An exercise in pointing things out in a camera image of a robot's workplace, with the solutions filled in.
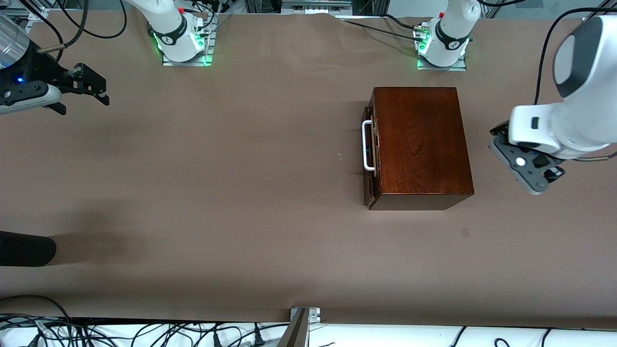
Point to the brown paper table cover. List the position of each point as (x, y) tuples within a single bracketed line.
[(270, 241)]

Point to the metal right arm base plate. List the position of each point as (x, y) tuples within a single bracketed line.
[(185, 63)]

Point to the dark wooden drawer cabinet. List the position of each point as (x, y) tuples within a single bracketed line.
[(424, 144)]

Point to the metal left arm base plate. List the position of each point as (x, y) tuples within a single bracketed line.
[(441, 68)]

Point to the silver device panel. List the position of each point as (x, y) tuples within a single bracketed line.
[(315, 6)]

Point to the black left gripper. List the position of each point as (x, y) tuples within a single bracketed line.
[(500, 131)]

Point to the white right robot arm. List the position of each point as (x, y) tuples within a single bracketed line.
[(168, 21)]

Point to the dark aluminium post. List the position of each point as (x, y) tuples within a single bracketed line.
[(296, 335)]

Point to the small silver metal bracket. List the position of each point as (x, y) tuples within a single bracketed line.
[(313, 315)]

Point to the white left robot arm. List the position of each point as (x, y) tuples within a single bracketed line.
[(578, 111)]

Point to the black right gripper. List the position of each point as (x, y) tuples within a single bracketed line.
[(42, 69)]

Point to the aluminium frame extrusion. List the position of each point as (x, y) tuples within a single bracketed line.
[(38, 12)]

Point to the black rounded cylinder object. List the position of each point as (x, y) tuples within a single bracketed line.
[(24, 248)]

